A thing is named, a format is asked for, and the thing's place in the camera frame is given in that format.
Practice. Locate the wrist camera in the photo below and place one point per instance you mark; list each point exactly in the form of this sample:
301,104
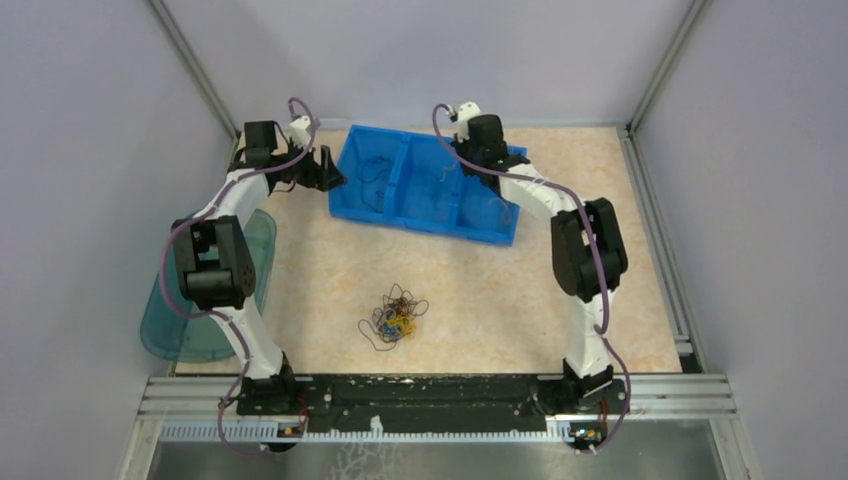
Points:
460,116
301,131

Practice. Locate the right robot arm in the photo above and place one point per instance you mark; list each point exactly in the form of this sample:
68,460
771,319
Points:
588,255

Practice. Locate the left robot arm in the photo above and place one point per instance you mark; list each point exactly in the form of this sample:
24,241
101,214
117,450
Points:
214,267

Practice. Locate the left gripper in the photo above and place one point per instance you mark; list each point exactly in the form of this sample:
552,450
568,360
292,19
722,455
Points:
324,176

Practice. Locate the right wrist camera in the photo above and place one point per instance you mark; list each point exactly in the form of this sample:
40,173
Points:
460,116

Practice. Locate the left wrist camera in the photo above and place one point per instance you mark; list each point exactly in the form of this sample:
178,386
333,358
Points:
301,131

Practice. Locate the blue three-compartment bin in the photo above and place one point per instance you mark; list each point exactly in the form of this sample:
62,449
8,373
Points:
408,181

